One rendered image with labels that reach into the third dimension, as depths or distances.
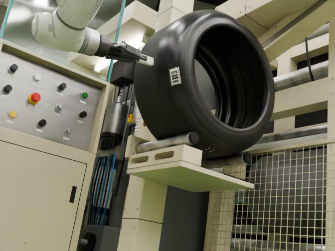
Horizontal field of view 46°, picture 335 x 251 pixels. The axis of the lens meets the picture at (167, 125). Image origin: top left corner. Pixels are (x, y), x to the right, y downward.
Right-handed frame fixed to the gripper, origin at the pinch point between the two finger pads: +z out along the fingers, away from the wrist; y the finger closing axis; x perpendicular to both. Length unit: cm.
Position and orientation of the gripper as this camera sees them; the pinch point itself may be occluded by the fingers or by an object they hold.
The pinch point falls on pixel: (144, 60)
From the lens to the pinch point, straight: 149.6
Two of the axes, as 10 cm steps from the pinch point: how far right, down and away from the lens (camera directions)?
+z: 8.0, 1.7, 5.8
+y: -6.0, 1.7, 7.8
